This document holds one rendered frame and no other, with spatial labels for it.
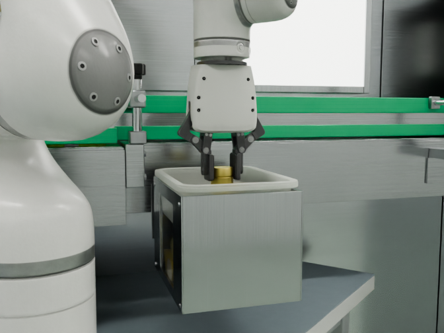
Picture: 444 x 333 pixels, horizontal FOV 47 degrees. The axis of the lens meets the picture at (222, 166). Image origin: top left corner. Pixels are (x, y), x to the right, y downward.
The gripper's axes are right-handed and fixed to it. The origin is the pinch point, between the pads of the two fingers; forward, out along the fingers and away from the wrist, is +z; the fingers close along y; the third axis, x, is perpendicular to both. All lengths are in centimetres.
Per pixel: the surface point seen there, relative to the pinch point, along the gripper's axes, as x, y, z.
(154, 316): -12.3, 8.5, 27.3
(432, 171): -16, -51, 4
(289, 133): -18.2, -19.4, -4.0
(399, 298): -37, -60, 41
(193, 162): -16.6, 0.3, 0.8
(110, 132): -9.0, 15.6, -5.0
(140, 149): -7.2, 11.2, -2.3
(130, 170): -7.2, 12.9, 0.9
